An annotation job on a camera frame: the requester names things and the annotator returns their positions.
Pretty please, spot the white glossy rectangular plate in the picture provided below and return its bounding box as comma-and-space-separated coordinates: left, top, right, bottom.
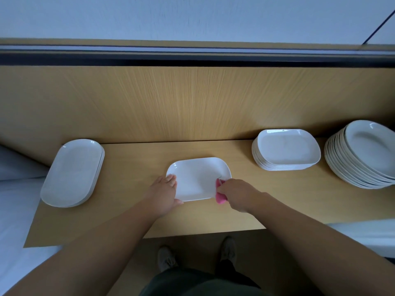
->
41, 139, 106, 208
166, 157, 232, 202

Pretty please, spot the grey upholstered headboard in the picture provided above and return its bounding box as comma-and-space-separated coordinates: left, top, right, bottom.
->
0, 143, 50, 181

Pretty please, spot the person's right hand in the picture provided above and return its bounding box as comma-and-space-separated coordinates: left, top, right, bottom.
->
216, 178, 267, 214

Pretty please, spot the person's left hand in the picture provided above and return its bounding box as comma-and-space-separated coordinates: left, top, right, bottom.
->
144, 174, 184, 220

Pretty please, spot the pink cleaning cloth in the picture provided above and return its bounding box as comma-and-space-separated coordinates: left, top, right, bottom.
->
215, 178, 228, 204

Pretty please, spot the white bed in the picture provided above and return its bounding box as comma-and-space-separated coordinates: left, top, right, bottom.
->
0, 178, 63, 296

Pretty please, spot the stack of white rectangular plates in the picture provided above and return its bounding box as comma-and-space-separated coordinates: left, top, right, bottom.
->
251, 129, 322, 171

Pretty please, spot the person's right forearm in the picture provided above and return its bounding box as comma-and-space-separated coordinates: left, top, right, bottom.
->
253, 193, 395, 296

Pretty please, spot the person's left forearm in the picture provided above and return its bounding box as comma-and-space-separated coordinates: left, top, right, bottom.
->
3, 200, 163, 296

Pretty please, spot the black wall rail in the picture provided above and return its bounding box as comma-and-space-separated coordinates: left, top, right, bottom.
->
0, 46, 395, 68

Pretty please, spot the stack of white round plates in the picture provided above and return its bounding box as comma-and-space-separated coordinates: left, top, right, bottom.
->
324, 120, 395, 189

